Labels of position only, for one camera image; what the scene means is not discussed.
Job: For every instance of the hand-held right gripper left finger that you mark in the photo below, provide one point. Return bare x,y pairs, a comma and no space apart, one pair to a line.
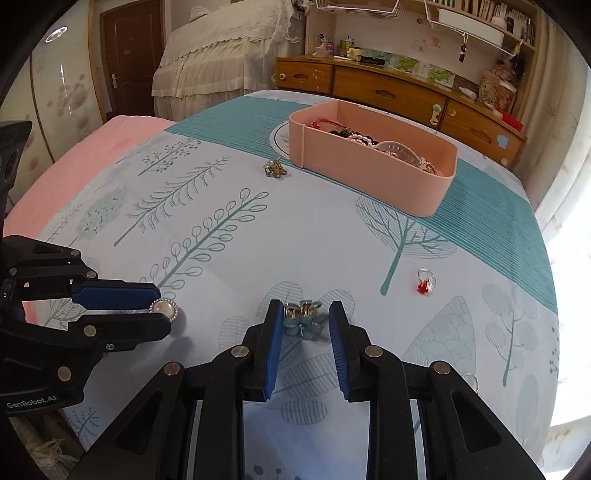
274,350

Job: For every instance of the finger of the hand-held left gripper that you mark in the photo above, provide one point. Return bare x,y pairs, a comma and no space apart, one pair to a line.
115,295
129,328

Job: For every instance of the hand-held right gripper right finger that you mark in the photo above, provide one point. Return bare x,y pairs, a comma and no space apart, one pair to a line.
337,350

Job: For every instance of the blue flower earring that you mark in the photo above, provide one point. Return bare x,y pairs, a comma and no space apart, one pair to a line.
300,323

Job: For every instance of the round pearl brooch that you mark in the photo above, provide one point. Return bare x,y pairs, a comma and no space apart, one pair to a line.
165,307

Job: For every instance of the pink plastic box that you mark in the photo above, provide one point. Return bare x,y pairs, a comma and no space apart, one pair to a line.
369,180

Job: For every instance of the silver rhinestone hair clip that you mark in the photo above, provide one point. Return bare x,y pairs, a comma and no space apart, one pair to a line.
430,165

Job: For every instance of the white pearl bead strand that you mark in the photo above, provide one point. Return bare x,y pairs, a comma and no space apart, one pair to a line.
362,138

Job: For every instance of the beige fringed rug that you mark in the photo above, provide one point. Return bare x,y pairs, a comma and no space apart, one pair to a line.
46,447

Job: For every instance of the pink blanket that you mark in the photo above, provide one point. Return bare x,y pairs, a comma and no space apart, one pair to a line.
78,166

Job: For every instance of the tree print tablecloth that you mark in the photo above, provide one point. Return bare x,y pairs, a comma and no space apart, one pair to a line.
231,221

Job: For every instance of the floral wardrobe door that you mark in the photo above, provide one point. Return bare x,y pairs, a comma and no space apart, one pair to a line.
60,101

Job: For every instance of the brown wooden door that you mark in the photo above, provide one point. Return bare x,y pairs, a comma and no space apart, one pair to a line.
131,60

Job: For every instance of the white drawer safety lock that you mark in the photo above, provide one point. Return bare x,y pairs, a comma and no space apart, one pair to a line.
435,115

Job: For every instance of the white lace cover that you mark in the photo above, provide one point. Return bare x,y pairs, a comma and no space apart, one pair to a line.
221,60

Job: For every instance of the wooden desk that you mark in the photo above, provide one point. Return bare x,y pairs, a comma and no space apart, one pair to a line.
392,92

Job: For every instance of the floral sheer curtain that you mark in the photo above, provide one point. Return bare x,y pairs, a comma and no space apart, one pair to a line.
565,184

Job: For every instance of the white lying bottle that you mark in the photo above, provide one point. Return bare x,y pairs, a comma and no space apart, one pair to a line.
465,92

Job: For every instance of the small red box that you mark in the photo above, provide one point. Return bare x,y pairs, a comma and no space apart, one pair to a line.
512,121

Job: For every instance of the row of plant pictures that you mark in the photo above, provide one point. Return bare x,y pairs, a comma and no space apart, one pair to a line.
415,69

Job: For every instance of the pale cup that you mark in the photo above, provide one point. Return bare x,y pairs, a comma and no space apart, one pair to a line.
354,54

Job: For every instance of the beige patterned jar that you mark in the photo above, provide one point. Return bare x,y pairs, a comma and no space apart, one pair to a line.
488,90

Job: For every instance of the red patterned canister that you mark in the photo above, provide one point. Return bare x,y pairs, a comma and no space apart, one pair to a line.
506,98

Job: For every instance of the hanging keys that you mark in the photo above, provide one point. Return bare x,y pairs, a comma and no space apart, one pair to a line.
462,51

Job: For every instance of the wooden bookshelf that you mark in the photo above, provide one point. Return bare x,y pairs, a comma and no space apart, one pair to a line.
415,27

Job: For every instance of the row of books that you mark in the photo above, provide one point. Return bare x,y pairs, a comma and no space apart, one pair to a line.
498,14

